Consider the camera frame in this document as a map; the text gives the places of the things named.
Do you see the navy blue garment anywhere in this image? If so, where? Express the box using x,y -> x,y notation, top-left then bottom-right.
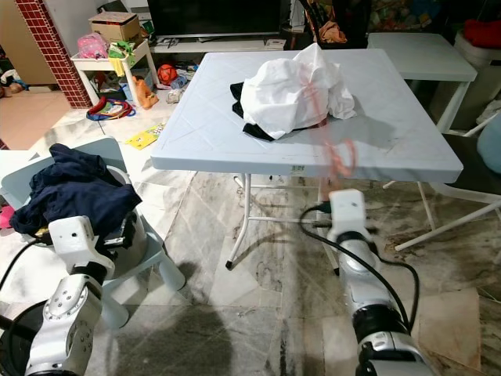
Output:
12,144 -> 144,237

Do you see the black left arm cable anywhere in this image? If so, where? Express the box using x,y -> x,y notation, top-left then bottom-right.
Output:
0,249 -> 52,314

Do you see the white television stand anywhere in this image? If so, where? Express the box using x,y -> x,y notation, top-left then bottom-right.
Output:
153,35 -> 287,56

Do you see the white kids play table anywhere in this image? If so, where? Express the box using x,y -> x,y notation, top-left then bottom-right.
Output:
70,39 -> 154,104

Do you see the small white plastic table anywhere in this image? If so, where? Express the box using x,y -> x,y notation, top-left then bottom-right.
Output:
366,31 -> 479,136

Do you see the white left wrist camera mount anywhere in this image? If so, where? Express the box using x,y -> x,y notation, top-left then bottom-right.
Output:
47,215 -> 98,269

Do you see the orange plush toy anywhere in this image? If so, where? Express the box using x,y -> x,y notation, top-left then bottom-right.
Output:
131,74 -> 160,110

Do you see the red cloth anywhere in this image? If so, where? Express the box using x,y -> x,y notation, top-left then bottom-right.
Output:
463,18 -> 501,49

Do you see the pink plastic hanger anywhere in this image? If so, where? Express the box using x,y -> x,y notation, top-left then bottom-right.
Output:
304,69 -> 359,190

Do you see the white plastic folding table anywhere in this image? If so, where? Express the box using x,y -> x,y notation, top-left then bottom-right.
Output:
150,49 -> 465,272

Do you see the pink bag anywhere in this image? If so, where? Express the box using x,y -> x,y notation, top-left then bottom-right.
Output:
76,33 -> 111,62

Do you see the green cloth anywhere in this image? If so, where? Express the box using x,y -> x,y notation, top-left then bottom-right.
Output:
109,41 -> 139,63

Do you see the blue red kids bag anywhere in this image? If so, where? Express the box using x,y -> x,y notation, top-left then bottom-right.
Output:
85,96 -> 136,121

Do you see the orange red ball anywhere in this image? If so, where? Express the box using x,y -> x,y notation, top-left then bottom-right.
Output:
156,64 -> 178,86

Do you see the grey plush toy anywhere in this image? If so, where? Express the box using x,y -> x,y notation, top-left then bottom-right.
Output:
165,88 -> 193,105

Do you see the yellow picture book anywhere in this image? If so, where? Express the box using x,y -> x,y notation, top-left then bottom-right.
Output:
124,121 -> 166,150

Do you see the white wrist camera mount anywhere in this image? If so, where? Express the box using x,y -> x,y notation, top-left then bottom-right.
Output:
47,215 -> 98,269
327,188 -> 371,240

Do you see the pale blue cushion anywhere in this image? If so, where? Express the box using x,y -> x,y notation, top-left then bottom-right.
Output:
473,114 -> 501,162

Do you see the white shirt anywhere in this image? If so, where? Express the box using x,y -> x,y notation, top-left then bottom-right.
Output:
239,42 -> 358,143

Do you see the black television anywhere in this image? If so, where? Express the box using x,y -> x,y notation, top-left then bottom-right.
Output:
147,0 -> 291,38

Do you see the white lidded bin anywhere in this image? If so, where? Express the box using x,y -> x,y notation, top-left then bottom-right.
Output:
456,35 -> 501,110

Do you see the cardboard box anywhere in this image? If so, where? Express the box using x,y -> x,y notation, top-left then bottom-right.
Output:
90,12 -> 143,45

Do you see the black garment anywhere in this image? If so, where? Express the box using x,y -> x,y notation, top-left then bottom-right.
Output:
229,78 -> 331,144

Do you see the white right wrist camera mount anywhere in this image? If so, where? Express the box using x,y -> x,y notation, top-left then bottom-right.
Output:
327,188 -> 371,240

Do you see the peach cloth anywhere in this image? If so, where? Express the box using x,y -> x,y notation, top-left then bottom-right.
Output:
319,20 -> 349,45

